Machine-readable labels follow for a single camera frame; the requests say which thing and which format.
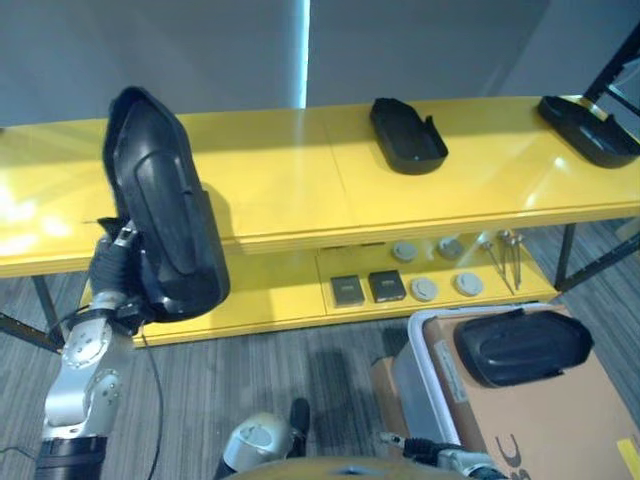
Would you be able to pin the black sole-shaped part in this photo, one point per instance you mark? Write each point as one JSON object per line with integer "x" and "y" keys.
{"x": 587, "y": 132}
{"x": 165, "y": 210}
{"x": 407, "y": 135}
{"x": 520, "y": 347}

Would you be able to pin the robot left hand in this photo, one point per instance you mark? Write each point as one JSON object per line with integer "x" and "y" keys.
{"x": 114, "y": 265}

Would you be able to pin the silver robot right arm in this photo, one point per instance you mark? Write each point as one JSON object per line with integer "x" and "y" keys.
{"x": 472, "y": 462}

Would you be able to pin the grey round disc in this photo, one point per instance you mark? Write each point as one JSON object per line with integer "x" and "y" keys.
{"x": 467, "y": 284}
{"x": 450, "y": 248}
{"x": 404, "y": 251}
{"x": 424, "y": 289}

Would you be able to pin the brown cardboard piece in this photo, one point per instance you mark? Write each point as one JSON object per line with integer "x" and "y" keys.
{"x": 384, "y": 395}

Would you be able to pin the vertical light strip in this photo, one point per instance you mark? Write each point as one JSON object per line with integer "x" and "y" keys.
{"x": 301, "y": 50}

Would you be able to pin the brown cardboard sheet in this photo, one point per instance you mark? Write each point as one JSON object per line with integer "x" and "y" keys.
{"x": 545, "y": 420}

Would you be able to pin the black metal rack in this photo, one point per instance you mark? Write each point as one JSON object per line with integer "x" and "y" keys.
{"x": 612, "y": 65}

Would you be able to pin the metal bolt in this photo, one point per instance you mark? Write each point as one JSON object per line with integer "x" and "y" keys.
{"x": 495, "y": 262}
{"x": 516, "y": 257}
{"x": 510, "y": 255}

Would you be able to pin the yellow low shelf board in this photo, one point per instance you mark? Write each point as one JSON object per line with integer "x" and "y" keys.
{"x": 300, "y": 295}

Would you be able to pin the small black square box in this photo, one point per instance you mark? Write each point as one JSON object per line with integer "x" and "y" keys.
{"x": 386, "y": 286}

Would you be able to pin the small grey square box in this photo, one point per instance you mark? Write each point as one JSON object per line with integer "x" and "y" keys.
{"x": 347, "y": 291}

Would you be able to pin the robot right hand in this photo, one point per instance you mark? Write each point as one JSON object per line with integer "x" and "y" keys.
{"x": 420, "y": 447}

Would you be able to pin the clear plastic box white rim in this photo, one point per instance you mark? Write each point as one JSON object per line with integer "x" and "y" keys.
{"x": 425, "y": 380}

